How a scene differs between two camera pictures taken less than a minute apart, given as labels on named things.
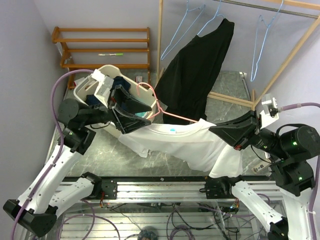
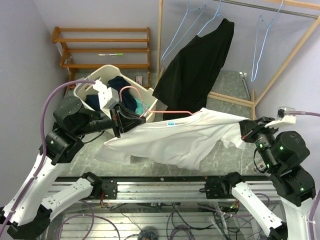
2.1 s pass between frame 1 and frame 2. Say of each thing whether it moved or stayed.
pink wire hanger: moved
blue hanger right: stayed
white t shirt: moved
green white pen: stayed
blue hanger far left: stayed
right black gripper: moved
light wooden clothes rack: stayed
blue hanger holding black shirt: stayed
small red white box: stayed
